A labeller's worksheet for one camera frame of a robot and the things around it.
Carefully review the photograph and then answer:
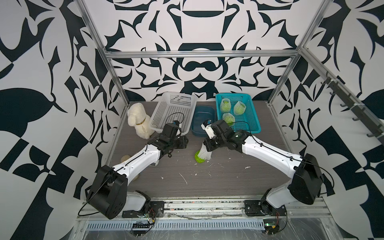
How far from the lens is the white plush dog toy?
2.91 ft

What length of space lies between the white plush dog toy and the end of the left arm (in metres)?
0.27

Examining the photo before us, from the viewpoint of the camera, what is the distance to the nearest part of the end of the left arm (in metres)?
0.62
